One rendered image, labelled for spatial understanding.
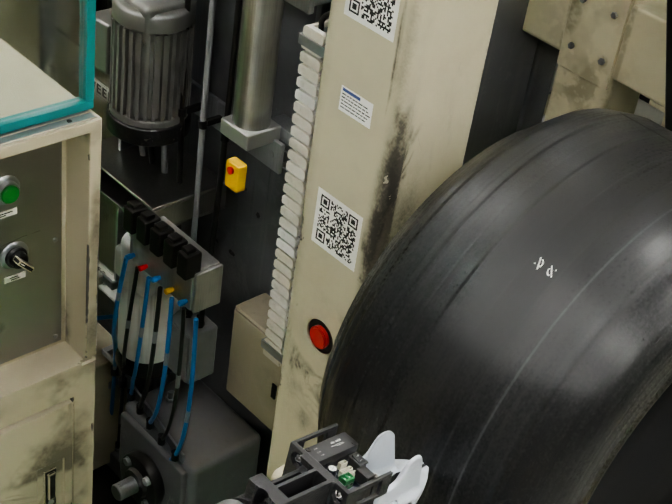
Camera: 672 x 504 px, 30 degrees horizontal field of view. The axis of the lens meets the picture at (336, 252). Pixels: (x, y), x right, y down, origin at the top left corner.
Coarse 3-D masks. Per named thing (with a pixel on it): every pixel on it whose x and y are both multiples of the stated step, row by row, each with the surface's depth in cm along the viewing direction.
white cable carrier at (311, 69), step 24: (312, 24) 139; (312, 72) 139; (312, 96) 141; (312, 120) 142; (288, 168) 148; (288, 192) 150; (288, 216) 151; (288, 240) 153; (288, 264) 154; (288, 288) 156; (288, 312) 159
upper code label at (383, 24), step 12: (348, 0) 130; (360, 0) 128; (372, 0) 127; (384, 0) 126; (396, 0) 124; (348, 12) 130; (360, 12) 129; (372, 12) 127; (384, 12) 126; (396, 12) 125; (372, 24) 128; (384, 24) 127; (384, 36) 127
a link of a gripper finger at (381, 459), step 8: (384, 432) 109; (392, 432) 109; (376, 440) 108; (384, 440) 109; (392, 440) 110; (376, 448) 109; (384, 448) 110; (392, 448) 111; (368, 456) 109; (376, 456) 110; (384, 456) 110; (392, 456) 111; (368, 464) 109; (376, 464) 110; (384, 464) 111; (392, 464) 112; (400, 464) 112; (424, 464) 113; (376, 472) 111; (384, 472) 111; (392, 480) 111
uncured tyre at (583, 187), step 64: (576, 128) 122; (640, 128) 125; (448, 192) 119; (512, 192) 116; (576, 192) 115; (640, 192) 114; (384, 256) 121; (448, 256) 115; (512, 256) 112; (576, 256) 110; (640, 256) 109; (384, 320) 116; (448, 320) 113; (512, 320) 110; (576, 320) 107; (640, 320) 107; (384, 384) 116; (448, 384) 112; (512, 384) 108; (576, 384) 106; (640, 384) 108; (448, 448) 111; (512, 448) 108; (576, 448) 107; (640, 448) 155
